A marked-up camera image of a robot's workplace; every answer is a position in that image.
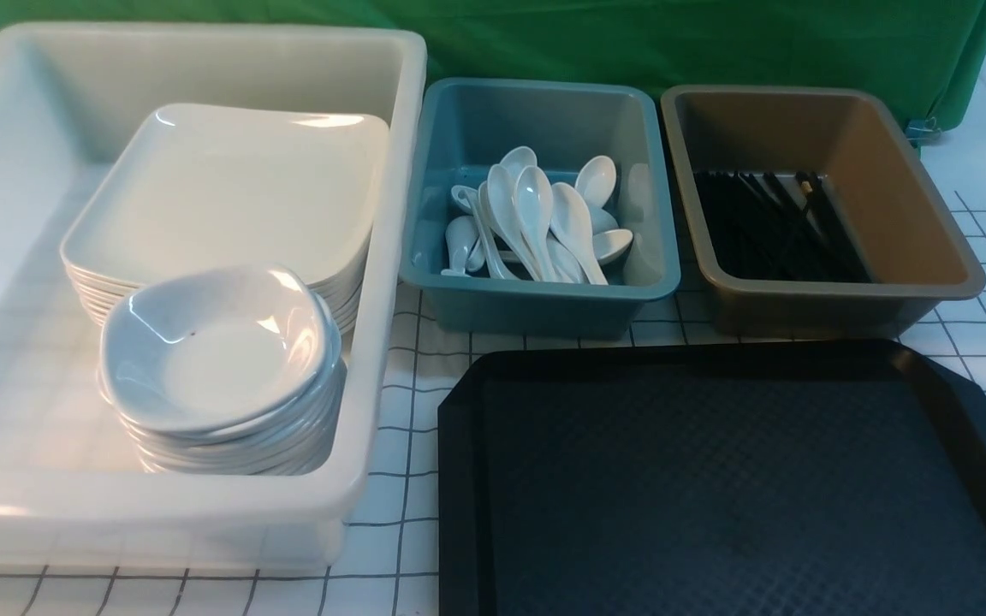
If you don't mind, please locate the white ceramic soup spoon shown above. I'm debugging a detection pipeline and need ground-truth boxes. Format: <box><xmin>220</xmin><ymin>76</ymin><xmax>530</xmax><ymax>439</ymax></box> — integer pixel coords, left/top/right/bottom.
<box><xmin>514</xmin><ymin>165</ymin><xmax>561</xmax><ymax>283</ymax></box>

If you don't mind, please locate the white shallow bowl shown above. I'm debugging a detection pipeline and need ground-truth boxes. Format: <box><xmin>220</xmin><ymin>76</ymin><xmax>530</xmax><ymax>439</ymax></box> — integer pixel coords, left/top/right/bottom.
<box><xmin>98</xmin><ymin>264</ymin><xmax>341</xmax><ymax>435</ymax></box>

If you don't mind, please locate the white spoon left low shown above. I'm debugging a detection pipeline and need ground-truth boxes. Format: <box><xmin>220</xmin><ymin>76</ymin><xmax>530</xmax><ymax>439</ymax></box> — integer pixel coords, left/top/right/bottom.
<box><xmin>441</xmin><ymin>216</ymin><xmax>484</xmax><ymax>276</ymax></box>

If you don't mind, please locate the white spoon right centre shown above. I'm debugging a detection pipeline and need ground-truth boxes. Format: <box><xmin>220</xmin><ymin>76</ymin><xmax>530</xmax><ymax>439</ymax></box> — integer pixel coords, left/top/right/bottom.
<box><xmin>551</xmin><ymin>182</ymin><xmax>608</xmax><ymax>286</ymax></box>

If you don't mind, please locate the white spoon upright centre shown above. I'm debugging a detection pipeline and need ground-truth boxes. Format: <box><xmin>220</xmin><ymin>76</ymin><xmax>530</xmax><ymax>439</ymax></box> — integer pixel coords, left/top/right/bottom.
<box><xmin>488</xmin><ymin>164</ymin><xmax>543</xmax><ymax>281</ymax></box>

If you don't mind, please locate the white spoon far right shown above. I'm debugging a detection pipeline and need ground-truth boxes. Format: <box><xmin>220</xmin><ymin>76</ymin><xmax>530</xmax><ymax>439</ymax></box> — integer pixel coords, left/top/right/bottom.
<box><xmin>591</xmin><ymin>228</ymin><xmax>634</xmax><ymax>266</ymax></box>

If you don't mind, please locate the white spoon back top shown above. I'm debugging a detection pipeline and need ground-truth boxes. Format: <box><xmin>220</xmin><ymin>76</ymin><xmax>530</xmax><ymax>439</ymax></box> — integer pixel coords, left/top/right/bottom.
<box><xmin>500</xmin><ymin>145</ymin><xmax>538</xmax><ymax>181</ymax></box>

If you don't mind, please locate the white spoon back right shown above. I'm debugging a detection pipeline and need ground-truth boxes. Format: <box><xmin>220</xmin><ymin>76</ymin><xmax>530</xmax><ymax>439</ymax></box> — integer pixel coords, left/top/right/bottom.
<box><xmin>574</xmin><ymin>155</ymin><xmax>617</xmax><ymax>210</ymax></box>

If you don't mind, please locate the teal plastic bin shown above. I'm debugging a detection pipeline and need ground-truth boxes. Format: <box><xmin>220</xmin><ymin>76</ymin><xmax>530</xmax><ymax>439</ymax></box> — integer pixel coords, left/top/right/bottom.
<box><xmin>400</xmin><ymin>78</ymin><xmax>681</xmax><ymax>340</ymax></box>

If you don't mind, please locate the stack of white shallow bowls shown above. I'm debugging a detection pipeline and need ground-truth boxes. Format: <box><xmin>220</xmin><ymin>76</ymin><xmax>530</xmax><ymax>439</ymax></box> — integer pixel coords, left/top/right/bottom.
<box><xmin>98</xmin><ymin>264</ymin><xmax>347</xmax><ymax>475</ymax></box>

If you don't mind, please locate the pile of black chopsticks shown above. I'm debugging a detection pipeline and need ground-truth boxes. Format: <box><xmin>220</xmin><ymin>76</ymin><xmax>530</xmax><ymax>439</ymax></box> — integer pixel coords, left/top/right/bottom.
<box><xmin>693</xmin><ymin>171</ymin><xmax>874</xmax><ymax>283</ymax></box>

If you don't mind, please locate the stack of white square plates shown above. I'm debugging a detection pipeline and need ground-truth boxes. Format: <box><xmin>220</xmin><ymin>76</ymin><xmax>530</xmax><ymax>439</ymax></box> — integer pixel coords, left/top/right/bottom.
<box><xmin>59</xmin><ymin>103</ymin><xmax>390</xmax><ymax>336</ymax></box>

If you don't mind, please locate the brown plastic bin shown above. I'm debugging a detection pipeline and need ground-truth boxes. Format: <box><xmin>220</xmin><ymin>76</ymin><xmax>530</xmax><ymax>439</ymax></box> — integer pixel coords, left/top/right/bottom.
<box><xmin>660</xmin><ymin>86</ymin><xmax>986</xmax><ymax>339</ymax></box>

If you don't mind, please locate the black plastic serving tray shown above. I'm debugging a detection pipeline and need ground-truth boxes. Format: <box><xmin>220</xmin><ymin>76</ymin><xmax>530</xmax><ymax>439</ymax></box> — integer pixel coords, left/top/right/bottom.
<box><xmin>437</xmin><ymin>339</ymin><xmax>986</xmax><ymax>615</ymax></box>

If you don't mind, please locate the metal clip on backdrop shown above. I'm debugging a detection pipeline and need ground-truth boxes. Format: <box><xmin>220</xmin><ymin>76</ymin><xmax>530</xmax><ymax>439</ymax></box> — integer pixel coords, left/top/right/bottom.
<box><xmin>904</xmin><ymin>117</ymin><xmax>943</xmax><ymax>151</ymax></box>

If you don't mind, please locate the large white plastic bin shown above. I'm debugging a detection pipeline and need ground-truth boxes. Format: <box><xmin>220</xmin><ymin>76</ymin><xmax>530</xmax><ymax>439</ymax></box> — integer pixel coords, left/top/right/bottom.
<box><xmin>0</xmin><ymin>22</ymin><xmax>428</xmax><ymax>576</ymax></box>

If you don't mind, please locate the green cloth backdrop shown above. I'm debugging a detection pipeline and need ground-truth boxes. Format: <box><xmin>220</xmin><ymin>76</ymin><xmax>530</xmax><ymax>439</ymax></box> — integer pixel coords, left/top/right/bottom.
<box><xmin>0</xmin><ymin>1</ymin><xmax>986</xmax><ymax>129</ymax></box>

